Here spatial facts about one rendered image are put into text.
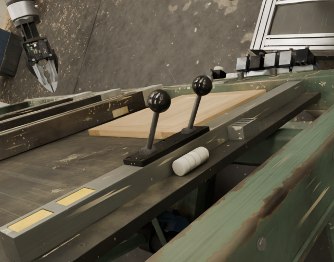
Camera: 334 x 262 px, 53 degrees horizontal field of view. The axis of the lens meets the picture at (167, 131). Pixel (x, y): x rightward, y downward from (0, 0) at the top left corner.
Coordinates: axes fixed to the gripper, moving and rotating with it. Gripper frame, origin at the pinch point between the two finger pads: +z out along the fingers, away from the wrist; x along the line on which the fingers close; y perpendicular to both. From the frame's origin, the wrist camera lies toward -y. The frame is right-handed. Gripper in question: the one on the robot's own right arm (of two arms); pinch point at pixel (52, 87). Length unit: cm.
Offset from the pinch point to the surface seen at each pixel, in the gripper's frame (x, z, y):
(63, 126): -1.0, 12.7, -6.5
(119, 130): 13.4, 17.0, 13.6
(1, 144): -18.5, 11.1, 3.8
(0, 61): -57, -59, -414
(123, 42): 75, -23, -224
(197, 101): 24, 11, 50
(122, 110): 21.2, 15.9, -19.9
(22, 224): -8, 16, 64
